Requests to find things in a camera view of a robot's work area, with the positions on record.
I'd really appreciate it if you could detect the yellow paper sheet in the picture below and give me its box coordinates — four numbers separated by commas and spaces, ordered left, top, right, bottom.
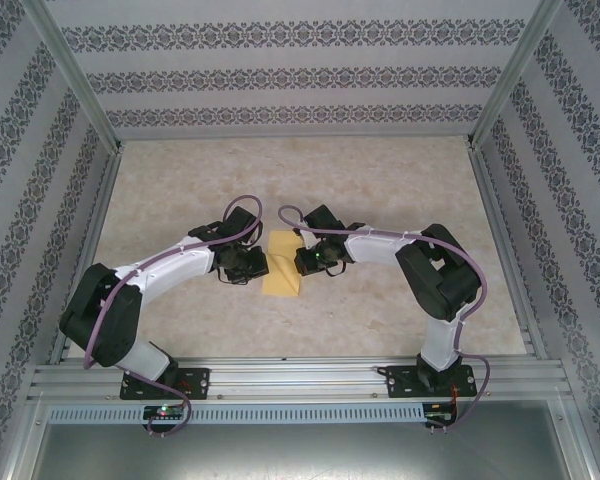
261, 229, 305, 299

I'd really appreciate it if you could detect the small controller board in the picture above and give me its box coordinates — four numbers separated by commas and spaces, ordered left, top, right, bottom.
424, 402, 459, 424
143, 405, 184, 420

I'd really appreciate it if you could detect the grey metal panel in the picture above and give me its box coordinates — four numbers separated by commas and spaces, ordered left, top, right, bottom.
29, 423, 589, 480

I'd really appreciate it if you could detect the thin black left gripper wire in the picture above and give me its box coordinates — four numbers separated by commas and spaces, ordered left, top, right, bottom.
216, 267, 249, 287

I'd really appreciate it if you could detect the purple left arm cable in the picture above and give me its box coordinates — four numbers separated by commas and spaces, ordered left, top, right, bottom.
82, 193, 267, 441

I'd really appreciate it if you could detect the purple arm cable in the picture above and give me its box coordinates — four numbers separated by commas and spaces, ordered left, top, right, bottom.
278, 205, 491, 432
82, 193, 267, 441

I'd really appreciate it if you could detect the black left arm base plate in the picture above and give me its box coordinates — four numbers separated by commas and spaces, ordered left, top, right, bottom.
119, 367, 211, 401

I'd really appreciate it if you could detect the aluminium mounting rail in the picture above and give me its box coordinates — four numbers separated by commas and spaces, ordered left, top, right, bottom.
27, 356, 574, 402

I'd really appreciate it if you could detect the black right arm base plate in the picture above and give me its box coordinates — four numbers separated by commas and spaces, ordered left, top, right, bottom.
385, 364, 476, 400

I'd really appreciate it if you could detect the aluminium side rail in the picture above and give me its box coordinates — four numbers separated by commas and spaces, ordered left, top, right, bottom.
467, 149, 549, 359
47, 149, 126, 364

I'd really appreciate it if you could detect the slotted grey cable duct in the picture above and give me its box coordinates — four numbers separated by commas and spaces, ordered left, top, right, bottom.
47, 403, 426, 425

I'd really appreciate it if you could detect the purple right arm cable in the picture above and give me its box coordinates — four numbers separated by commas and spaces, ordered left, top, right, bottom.
278, 205, 491, 432

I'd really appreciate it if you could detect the aluminium frame post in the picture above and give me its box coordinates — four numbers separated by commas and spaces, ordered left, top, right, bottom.
464, 0, 564, 151
24, 0, 126, 157

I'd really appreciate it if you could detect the aluminium lower frame bar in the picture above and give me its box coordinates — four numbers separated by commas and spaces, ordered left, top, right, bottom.
554, 394, 600, 480
0, 392, 49, 480

